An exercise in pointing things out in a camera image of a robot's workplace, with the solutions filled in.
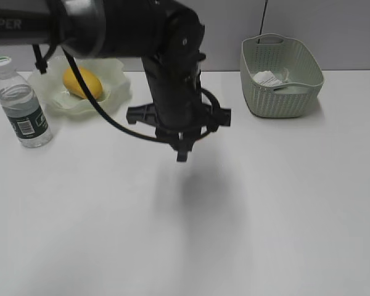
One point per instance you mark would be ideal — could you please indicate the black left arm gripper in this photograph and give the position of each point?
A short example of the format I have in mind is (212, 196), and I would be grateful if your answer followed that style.
(180, 106)

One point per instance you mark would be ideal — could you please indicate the white waste paper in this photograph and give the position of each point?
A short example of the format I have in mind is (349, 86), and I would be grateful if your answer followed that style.
(272, 80)

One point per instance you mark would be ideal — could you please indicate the clear water bottle green label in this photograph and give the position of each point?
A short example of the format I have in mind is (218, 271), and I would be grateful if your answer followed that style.
(22, 108)

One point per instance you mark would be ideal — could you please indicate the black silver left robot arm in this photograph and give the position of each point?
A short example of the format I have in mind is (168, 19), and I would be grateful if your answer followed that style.
(165, 35)

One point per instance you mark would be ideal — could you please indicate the pale green woven basket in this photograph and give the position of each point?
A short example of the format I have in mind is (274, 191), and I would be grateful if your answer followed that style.
(273, 52)

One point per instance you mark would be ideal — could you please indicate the pale green wavy plate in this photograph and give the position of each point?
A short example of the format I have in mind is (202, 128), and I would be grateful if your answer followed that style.
(50, 88)

